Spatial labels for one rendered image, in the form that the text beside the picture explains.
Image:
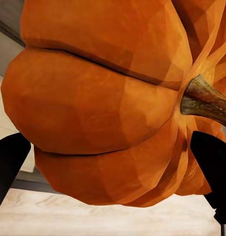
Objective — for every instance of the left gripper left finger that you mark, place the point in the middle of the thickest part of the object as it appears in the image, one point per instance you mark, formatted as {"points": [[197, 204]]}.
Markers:
{"points": [[13, 152]]}

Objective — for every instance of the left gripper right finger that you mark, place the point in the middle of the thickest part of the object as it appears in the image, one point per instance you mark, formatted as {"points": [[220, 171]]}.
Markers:
{"points": [[210, 153]]}

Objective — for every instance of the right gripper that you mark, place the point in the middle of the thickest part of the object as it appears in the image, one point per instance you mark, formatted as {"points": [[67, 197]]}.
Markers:
{"points": [[219, 215]]}

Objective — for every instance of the pumpkin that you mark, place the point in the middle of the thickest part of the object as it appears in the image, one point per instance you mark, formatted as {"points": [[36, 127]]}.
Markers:
{"points": [[110, 92], [196, 183]]}

